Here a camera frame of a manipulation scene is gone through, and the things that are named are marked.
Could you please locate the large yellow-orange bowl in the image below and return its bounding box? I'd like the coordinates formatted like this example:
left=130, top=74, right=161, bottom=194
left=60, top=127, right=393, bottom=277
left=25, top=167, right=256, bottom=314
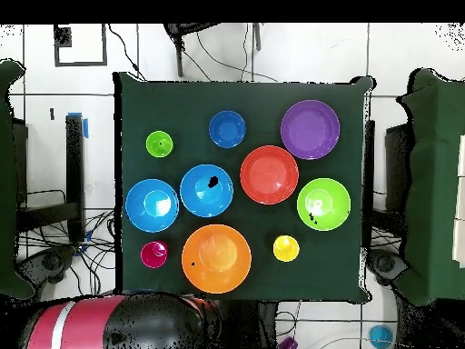
left=181, top=224, right=252, bottom=294

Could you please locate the light blue bowl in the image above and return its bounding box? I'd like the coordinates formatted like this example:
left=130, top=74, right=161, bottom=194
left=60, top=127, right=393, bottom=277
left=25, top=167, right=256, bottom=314
left=124, top=178, right=180, bottom=234
left=179, top=164, right=234, bottom=218

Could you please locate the orange-red shallow bowl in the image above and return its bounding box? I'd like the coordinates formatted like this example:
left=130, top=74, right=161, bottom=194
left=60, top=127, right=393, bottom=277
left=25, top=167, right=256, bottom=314
left=239, top=145, right=300, bottom=205

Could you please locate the small dark blue bowl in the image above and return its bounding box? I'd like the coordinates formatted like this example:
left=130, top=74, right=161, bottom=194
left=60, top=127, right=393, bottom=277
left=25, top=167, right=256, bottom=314
left=208, top=110, right=247, bottom=149

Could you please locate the yellow cup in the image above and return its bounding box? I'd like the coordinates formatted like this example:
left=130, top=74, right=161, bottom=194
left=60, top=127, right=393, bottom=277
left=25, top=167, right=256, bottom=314
left=272, top=234, right=301, bottom=263

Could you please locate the green cup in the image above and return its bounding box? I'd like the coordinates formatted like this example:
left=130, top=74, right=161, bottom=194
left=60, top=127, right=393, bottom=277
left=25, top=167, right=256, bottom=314
left=145, top=130, right=174, bottom=159

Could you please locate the dark green tablecloth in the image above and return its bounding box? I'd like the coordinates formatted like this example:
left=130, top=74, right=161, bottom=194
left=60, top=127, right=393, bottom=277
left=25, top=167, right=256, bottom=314
left=113, top=71, right=375, bottom=304

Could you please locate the purple bowl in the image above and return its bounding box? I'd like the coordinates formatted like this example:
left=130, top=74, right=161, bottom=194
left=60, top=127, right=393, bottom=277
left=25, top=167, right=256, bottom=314
left=280, top=99, right=341, bottom=161

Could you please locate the green bowl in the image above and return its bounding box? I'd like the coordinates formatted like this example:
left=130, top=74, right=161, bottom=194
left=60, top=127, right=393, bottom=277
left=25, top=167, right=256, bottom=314
left=296, top=177, right=352, bottom=232

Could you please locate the red cup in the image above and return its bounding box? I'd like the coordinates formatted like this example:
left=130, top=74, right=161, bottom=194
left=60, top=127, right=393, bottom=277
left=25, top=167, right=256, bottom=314
left=140, top=240, right=169, bottom=269

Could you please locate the green cloth side table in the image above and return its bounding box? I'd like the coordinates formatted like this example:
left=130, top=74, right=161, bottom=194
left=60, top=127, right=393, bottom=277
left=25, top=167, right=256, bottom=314
left=393, top=68, right=465, bottom=306
left=0, top=59, right=35, bottom=301

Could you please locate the blue cup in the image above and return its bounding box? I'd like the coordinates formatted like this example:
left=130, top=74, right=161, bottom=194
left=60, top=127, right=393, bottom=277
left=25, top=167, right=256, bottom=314
left=368, top=324, right=394, bottom=349

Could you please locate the tangle of cables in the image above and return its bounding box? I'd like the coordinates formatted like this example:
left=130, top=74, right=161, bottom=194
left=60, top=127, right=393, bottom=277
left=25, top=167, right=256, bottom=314
left=17, top=208, right=117, bottom=295

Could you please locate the black table frame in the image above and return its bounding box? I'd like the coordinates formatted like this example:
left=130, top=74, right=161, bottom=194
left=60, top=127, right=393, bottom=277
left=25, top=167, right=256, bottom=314
left=15, top=114, right=86, bottom=243
left=362, top=119, right=411, bottom=248

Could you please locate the black floor cable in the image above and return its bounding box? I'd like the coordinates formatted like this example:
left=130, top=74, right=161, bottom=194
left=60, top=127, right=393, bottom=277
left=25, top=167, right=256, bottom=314
left=107, top=24, right=146, bottom=82

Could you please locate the black floor frame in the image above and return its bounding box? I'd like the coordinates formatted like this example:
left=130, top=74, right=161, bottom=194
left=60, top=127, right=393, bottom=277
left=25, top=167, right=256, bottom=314
left=53, top=24, right=108, bottom=67

